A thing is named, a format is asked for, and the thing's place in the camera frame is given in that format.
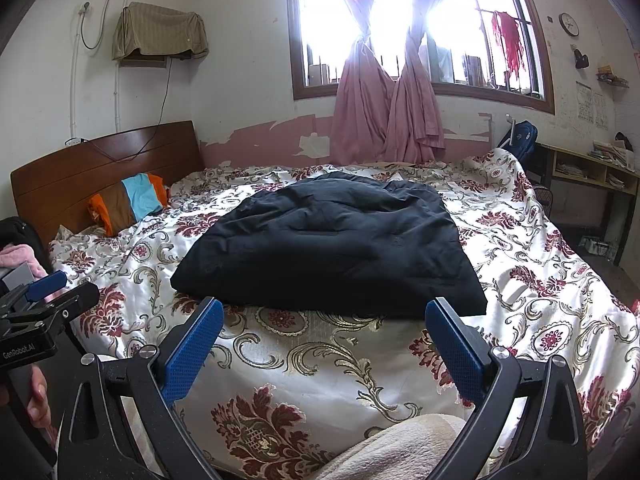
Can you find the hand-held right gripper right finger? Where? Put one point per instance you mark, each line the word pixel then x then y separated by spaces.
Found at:
pixel 457 350

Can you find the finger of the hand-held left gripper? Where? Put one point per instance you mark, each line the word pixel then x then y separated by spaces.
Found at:
pixel 75 300
pixel 47 286

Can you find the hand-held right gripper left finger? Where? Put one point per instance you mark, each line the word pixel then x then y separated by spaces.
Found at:
pixel 192 355

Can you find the black padded jacket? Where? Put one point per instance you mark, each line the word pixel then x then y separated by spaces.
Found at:
pixel 325 245

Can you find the person's left hand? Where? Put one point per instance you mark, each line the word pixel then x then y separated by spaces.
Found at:
pixel 40 395

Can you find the grey box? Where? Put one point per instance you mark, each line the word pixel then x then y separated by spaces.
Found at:
pixel 15 280

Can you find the pink fluffy cloth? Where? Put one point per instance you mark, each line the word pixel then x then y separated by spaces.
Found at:
pixel 20 257

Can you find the black garment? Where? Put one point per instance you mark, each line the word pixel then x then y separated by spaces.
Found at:
pixel 15 232

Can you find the floral bedspread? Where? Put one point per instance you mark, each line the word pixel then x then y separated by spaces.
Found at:
pixel 525 270

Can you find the wooden headboard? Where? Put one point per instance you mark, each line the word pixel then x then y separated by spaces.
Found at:
pixel 75 175

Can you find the cream fleece blanket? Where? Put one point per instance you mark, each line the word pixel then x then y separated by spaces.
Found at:
pixel 400 450

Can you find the orange brown blue striped pillow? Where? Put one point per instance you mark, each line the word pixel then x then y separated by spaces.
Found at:
pixel 135 197

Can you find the blue backpack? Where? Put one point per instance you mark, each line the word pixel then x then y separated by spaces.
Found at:
pixel 522 135

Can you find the wooden desk with shelves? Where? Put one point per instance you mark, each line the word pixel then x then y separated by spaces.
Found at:
pixel 575 154

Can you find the pile of papers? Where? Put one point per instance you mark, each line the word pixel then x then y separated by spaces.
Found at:
pixel 612 152

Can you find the red hanging garment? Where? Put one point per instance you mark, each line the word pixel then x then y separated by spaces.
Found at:
pixel 505 35

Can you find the white wall socket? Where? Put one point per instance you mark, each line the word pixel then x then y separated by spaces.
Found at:
pixel 74 141

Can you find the white wall pipe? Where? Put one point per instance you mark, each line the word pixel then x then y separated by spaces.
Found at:
pixel 75 75

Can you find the beige cloth covered wall box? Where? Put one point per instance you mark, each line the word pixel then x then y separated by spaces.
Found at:
pixel 155 30

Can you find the wall calendar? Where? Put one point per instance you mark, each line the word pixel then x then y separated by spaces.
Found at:
pixel 592 104

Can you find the small wall shelf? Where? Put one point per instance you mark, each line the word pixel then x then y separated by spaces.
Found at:
pixel 612 79

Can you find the dark heart wall ornament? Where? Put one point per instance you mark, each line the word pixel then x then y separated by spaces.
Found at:
pixel 581 57

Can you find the round wall clock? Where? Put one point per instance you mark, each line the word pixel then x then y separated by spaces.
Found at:
pixel 568 24

